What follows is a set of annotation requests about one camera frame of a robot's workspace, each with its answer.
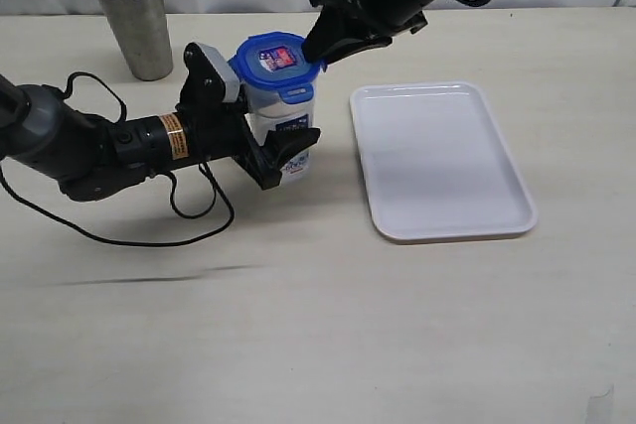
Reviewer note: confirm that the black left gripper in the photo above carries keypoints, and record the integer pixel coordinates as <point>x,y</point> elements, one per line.
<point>220,130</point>

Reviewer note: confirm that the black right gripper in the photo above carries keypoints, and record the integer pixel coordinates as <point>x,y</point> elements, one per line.
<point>348,27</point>

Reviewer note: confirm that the clear plastic tall container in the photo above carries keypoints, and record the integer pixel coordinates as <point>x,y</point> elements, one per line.
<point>273,110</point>

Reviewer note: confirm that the stainless steel cup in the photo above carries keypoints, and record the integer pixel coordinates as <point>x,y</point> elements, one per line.
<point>140,29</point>

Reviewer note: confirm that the blue plastic lid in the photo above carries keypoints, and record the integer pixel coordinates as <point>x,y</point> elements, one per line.
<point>272,65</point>

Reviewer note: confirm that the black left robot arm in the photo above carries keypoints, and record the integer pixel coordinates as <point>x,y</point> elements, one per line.
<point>92,158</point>

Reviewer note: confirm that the white rectangular plastic tray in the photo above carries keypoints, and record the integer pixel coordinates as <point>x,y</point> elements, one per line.
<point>435,164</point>

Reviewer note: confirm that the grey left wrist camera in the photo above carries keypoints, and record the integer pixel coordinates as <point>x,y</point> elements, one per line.
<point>214,73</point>

